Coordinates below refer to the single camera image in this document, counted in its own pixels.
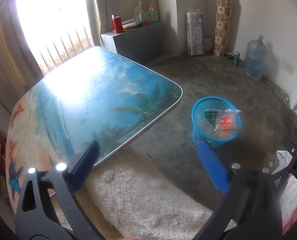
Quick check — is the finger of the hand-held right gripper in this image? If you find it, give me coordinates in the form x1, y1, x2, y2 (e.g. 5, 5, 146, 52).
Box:
284, 134, 297, 162

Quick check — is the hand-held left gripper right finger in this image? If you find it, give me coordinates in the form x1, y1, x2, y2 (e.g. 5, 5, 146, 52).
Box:
195, 140, 283, 240

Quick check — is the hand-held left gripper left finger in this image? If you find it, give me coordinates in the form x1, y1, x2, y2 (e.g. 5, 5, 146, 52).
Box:
15, 140, 106, 240

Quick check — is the blue plastic mesh basket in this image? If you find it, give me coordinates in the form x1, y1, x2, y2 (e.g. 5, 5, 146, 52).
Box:
191, 96, 243, 149

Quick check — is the clear plastic food container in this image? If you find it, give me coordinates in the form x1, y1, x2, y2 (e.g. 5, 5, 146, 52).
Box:
196, 116, 215, 137

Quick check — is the red clear snack packet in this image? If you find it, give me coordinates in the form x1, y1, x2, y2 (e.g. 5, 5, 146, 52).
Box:
212, 109, 241, 137

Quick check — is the white crumpled plastic bag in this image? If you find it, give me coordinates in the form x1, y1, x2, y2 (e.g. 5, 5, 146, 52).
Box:
276, 150, 294, 168

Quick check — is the white fluffy rug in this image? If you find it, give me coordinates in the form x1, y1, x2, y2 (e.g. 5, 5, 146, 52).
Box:
48, 146, 239, 240

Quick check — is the beach print table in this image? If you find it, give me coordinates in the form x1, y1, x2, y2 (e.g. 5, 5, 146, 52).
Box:
4, 46, 183, 217

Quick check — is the empty water jug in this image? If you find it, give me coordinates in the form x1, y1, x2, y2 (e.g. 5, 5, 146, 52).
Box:
242, 34, 268, 80

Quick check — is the balcony railing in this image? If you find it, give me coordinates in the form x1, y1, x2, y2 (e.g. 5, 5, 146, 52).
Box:
34, 24, 94, 75

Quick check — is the white bucket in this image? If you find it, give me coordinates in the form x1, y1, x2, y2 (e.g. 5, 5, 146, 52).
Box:
204, 37, 214, 53

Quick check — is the grey cabinet box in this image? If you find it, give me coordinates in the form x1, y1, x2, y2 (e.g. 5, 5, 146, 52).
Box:
100, 22, 164, 64

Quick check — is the toilet paper pack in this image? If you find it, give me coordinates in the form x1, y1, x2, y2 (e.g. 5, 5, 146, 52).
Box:
186, 12, 205, 56

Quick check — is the patterned rolled mat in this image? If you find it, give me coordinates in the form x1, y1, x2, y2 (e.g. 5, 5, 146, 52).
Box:
213, 0, 233, 57

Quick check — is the red thermos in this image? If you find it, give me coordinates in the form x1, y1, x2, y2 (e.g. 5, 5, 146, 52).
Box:
111, 14, 124, 34

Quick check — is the beige box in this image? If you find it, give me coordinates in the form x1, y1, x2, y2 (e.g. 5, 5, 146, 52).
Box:
123, 22, 139, 31

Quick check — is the clear plastic bag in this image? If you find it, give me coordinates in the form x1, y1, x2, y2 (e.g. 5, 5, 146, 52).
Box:
134, 1, 146, 22

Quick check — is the green perforated basket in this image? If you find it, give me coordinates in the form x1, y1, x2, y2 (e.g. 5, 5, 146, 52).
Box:
140, 10, 158, 23

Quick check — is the wooden chopsticks bundle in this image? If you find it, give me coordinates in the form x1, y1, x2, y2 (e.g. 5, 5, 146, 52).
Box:
141, 2, 155, 13

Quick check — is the white cable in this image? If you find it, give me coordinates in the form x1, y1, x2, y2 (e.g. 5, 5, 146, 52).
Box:
275, 88, 291, 105

